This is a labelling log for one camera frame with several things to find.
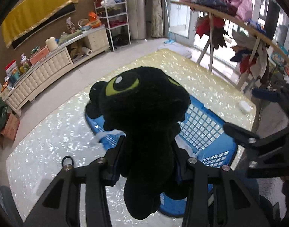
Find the black rubber ring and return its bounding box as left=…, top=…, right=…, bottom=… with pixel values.
left=61, top=155, right=75, bottom=167

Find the black dragon plush toy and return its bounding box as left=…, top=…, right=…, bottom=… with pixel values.
left=85, top=67, right=191, bottom=220

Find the white quilted cloth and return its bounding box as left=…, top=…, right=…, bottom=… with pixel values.
left=94, top=130, right=125, bottom=150

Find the small white soap bar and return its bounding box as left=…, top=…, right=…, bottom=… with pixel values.
left=238, top=100, right=251, bottom=114

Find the blue plastic laundry basket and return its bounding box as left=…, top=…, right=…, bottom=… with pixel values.
left=85, top=96, right=237, bottom=217

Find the wooden clothes drying rack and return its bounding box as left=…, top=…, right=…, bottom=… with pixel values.
left=170, top=1, right=289, bottom=90

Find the cardboard box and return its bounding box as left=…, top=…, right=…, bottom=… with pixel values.
left=0, top=113, right=20, bottom=149

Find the cream tv cabinet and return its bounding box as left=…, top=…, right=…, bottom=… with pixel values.
left=2, top=26, right=109, bottom=116

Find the pink box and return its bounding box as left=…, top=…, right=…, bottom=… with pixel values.
left=30, top=46, right=50, bottom=65

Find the white paper towel roll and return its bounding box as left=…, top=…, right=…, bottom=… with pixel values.
left=82, top=47, right=93, bottom=56

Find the cream pillar candle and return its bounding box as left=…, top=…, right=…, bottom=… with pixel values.
left=46, top=37, right=58, bottom=52

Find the white metal shelf rack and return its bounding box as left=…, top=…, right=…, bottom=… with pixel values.
left=94, top=0, right=131, bottom=51

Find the orange bag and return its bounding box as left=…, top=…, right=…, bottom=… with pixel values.
left=88, top=11, right=102, bottom=28

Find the yellow cloth wall hanging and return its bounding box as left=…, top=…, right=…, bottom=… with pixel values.
left=1, top=0, right=78, bottom=48

